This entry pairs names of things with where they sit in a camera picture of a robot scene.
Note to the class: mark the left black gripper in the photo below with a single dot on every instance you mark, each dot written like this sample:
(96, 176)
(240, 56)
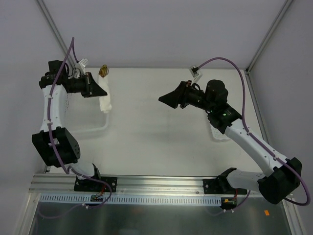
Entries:
(88, 84)

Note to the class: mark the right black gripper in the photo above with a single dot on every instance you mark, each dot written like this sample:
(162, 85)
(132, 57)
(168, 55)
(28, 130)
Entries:
(183, 94)

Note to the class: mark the iridescent gold spoon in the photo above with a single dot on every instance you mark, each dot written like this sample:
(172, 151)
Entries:
(103, 72)

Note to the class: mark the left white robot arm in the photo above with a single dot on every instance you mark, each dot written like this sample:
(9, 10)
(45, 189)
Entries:
(55, 144)

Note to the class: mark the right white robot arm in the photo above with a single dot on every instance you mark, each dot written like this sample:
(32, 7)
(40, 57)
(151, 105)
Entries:
(279, 175)

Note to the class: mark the large white perforated basket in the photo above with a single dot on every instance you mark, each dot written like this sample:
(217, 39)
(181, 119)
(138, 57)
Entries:
(83, 115)

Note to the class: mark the small white perforated tray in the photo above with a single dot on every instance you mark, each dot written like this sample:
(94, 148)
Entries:
(217, 135)

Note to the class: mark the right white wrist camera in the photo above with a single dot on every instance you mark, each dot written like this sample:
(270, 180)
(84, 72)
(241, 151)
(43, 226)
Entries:
(196, 73)

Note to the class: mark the left aluminium frame post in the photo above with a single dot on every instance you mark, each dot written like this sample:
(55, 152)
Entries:
(52, 25)

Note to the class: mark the aluminium frame post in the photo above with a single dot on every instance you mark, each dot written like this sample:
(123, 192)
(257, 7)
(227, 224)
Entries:
(52, 25)
(269, 34)

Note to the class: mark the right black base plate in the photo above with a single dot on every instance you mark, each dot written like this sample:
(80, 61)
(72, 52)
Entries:
(220, 186)

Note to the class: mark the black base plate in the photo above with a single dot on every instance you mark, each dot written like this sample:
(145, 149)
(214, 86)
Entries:
(220, 186)
(92, 186)

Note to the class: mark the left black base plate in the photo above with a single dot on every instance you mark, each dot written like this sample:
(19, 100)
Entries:
(92, 186)

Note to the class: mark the aluminium mounting rail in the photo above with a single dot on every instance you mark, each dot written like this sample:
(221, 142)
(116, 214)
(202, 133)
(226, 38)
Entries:
(130, 185)

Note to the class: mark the white slotted cable duct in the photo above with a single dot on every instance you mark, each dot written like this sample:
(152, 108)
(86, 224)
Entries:
(132, 199)

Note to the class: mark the right aluminium frame post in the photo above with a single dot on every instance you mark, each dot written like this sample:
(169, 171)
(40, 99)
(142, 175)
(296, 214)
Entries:
(269, 34)

